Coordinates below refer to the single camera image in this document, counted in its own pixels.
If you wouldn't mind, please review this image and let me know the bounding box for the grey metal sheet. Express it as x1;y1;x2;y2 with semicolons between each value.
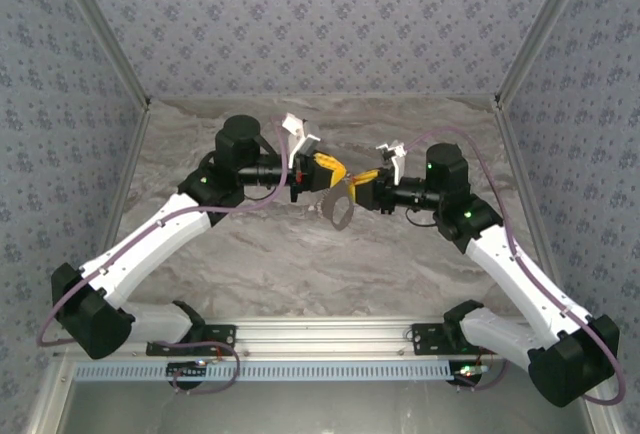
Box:
54;358;596;434

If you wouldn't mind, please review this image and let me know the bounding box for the aluminium back rail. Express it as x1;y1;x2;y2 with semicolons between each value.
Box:
148;93;500;104

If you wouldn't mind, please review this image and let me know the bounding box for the small black circuit board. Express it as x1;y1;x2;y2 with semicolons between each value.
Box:
166;361;209;380
448;361;489;385

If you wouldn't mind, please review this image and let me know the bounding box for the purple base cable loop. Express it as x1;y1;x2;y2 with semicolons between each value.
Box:
159;338;242;396
457;359;510;391

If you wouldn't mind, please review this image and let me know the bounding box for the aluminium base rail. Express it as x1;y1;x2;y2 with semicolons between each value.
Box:
117;317;531;360

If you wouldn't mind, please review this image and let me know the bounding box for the aluminium corner post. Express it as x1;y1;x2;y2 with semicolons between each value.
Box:
48;0;153;111
494;0;599;110

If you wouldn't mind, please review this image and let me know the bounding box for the aluminium side rail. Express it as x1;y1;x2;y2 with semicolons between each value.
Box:
494;103;571;318
22;106;153;434

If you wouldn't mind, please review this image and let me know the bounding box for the white slotted cable duct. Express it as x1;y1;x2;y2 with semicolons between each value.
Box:
73;359;464;383

